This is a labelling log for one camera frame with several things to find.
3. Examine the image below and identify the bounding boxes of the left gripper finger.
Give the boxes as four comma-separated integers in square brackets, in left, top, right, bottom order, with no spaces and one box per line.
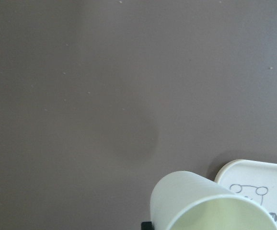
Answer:
[141,221,153,230]

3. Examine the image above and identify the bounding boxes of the cream white cup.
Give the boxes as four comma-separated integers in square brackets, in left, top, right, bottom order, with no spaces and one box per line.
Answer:
[150,171,277,230]

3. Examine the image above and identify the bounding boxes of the beige rabbit tray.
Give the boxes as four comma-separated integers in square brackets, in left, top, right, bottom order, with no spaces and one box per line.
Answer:
[214,160,277,223]

